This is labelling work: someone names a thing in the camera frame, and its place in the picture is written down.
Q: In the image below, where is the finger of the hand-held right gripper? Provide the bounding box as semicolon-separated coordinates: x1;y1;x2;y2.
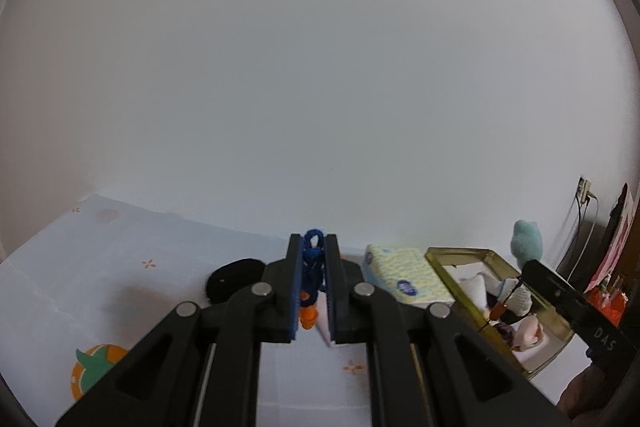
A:
520;259;583;313

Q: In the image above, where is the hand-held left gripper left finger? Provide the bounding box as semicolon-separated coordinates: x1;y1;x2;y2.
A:
55;233;304;427

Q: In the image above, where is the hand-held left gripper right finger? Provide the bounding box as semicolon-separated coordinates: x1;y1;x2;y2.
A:
325;234;573;427

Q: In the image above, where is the blue and orange toy figure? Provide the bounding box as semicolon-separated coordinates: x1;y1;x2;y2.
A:
299;229;326;330

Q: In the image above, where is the white grey plush toy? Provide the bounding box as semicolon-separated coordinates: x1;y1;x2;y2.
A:
487;277;533;315

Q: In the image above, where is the teal plush toy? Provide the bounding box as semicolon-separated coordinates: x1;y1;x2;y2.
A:
510;219;543;270

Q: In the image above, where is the pale pink plush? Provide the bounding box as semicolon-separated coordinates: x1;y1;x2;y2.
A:
510;314;543;350

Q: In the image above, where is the white cloth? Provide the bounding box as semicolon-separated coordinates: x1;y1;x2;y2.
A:
457;274;488;313

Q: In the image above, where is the gold tin box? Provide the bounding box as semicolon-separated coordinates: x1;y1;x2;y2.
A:
425;247;576;378

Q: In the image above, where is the person's right hand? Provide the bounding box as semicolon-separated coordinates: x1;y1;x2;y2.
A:
556;359;618;420

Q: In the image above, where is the orange red item cluster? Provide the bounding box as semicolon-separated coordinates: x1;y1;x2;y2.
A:
585;274;628;328

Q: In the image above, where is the black round knit cloth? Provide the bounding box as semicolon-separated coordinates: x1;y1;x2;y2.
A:
206;258;267;305

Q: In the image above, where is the yellow green tissue pack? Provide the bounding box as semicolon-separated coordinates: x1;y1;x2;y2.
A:
361;244;453;307

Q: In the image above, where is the pink hanging item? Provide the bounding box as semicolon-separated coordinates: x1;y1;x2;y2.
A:
587;182;635;293

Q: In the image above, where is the persimmon print bedsheet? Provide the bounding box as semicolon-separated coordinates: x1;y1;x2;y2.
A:
0;193;576;423

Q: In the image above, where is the white power cable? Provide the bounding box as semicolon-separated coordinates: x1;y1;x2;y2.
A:
557;192;598;280

